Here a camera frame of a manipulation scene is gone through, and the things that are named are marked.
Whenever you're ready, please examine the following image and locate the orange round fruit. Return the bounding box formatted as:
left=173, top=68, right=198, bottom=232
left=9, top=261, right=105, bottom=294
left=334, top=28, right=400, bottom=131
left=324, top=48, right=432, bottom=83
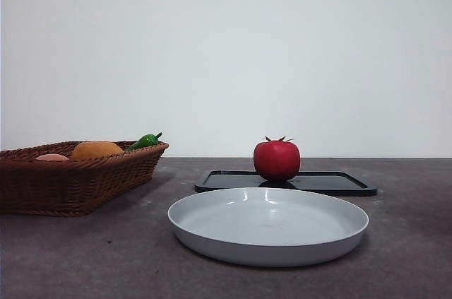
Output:
left=71, top=140, right=125, bottom=161

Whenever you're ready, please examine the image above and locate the pink round fruit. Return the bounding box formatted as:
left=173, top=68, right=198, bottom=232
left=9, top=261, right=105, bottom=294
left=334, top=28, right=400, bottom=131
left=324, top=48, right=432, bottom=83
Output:
left=35, top=153, right=71, bottom=163

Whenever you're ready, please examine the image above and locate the red tomato with green stem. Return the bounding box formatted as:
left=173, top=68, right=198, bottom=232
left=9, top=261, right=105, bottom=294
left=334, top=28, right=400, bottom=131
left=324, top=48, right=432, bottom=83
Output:
left=253, top=135, right=302, bottom=182

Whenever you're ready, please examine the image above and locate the black rectangular tray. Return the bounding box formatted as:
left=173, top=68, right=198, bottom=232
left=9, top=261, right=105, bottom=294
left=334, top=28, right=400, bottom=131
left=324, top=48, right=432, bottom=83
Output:
left=194, top=170, right=378, bottom=197

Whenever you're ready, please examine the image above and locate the pale grey round plate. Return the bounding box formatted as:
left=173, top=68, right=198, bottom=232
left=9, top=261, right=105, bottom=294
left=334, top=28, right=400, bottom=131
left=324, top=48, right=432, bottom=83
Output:
left=167, top=187, right=370, bottom=267

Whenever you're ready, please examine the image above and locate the brown wicker basket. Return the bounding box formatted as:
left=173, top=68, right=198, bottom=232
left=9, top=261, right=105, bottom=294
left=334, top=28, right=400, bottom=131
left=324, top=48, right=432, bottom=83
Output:
left=0, top=140, right=170, bottom=217

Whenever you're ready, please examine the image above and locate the green chili pepper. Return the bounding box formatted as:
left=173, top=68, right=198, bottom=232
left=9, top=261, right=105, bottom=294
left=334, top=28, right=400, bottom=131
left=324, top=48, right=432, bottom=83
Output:
left=124, top=131, right=163, bottom=153

